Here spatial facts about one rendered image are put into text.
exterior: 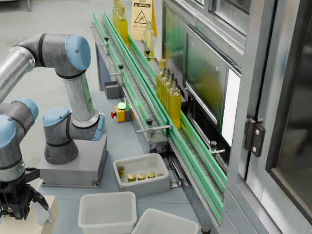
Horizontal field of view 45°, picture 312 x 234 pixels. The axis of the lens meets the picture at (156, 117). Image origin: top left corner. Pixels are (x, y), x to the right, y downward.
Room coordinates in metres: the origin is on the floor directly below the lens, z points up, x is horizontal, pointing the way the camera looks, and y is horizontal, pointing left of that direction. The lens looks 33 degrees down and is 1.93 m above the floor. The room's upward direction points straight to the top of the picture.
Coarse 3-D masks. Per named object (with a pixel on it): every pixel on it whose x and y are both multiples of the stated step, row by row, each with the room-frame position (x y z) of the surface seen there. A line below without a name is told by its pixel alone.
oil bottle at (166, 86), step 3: (165, 84) 1.59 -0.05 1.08; (168, 84) 1.57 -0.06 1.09; (165, 87) 1.58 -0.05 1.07; (168, 87) 1.56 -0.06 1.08; (165, 90) 1.57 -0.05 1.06; (165, 93) 1.57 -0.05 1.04; (165, 96) 1.57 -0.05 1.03; (165, 99) 1.57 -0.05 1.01; (165, 102) 1.57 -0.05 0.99; (165, 105) 1.57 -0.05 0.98; (165, 108) 1.57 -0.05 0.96
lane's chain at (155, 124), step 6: (102, 24) 3.04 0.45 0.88; (108, 36) 2.76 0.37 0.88; (114, 48) 2.52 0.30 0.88; (120, 54) 2.41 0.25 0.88; (120, 60) 2.31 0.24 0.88; (126, 66) 2.22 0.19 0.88; (126, 72) 2.13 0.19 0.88; (132, 78) 2.05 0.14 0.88; (132, 84) 1.97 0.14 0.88; (138, 90) 1.90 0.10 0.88; (138, 96) 1.83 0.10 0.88; (144, 102) 1.76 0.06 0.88; (144, 108) 1.70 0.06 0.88; (150, 108) 1.70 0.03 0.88; (138, 114) 1.64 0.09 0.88; (150, 114) 1.64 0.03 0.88; (156, 120) 1.58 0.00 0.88; (144, 126) 1.53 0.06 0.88; (156, 126) 1.53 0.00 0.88; (156, 132) 1.48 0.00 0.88; (162, 132) 1.48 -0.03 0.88; (156, 138) 1.43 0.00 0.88
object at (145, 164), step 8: (120, 160) 1.31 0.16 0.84; (128, 160) 1.32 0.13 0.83; (136, 160) 1.33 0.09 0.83; (144, 160) 1.34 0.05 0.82; (152, 160) 1.35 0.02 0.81; (160, 160) 1.31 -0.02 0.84; (128, 168) 1.32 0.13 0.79; (136, 168) 1.33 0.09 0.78; (144, 168) 1.34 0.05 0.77; (152, 168) 1.34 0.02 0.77; (160, 168) 1.30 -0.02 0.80; (136, 176) 1.28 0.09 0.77; (160, 176) 1.20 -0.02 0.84; (120, 184) 1.16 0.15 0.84; (128, 184) 1.16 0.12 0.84
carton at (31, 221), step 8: (48, 200) 0.79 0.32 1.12; (56, 208) 0.80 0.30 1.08; (8, 216) 0.72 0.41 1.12; (32, 216) 0.72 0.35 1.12; (56, 216) 0.78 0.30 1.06; (0, 224) 0.70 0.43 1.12; (8, 224) 0.70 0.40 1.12; (16, 224) 0.70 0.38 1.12; (24, 224) 0.70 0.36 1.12; (32, 224) 0.70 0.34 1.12; (48, 224) 0.72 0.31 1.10; (0, 232) 0.67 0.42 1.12; (8, 232) 0.67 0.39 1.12; (16, 232) 0.67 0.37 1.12; (24, 232) 0.67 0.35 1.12; (32, 232) 0.67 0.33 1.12; (40, 232) 0.67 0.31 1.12; (48, 232) 0.71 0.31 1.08
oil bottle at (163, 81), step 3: (162, 78) 1.64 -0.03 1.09; (165, 78) 1.63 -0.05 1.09; (162, 81) 1.62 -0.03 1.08; (165, 81) 1.62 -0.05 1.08; (162, 84) 1.61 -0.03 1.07; (162, 87) 1.61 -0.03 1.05; (162, 90) 1.61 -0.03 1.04; (162, 93) 1.61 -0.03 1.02; (162, 96) 1.61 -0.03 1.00; (162, 99) 1.61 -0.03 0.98; (162, 102) 1.61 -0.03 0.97; (162, 105) 1.61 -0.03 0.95
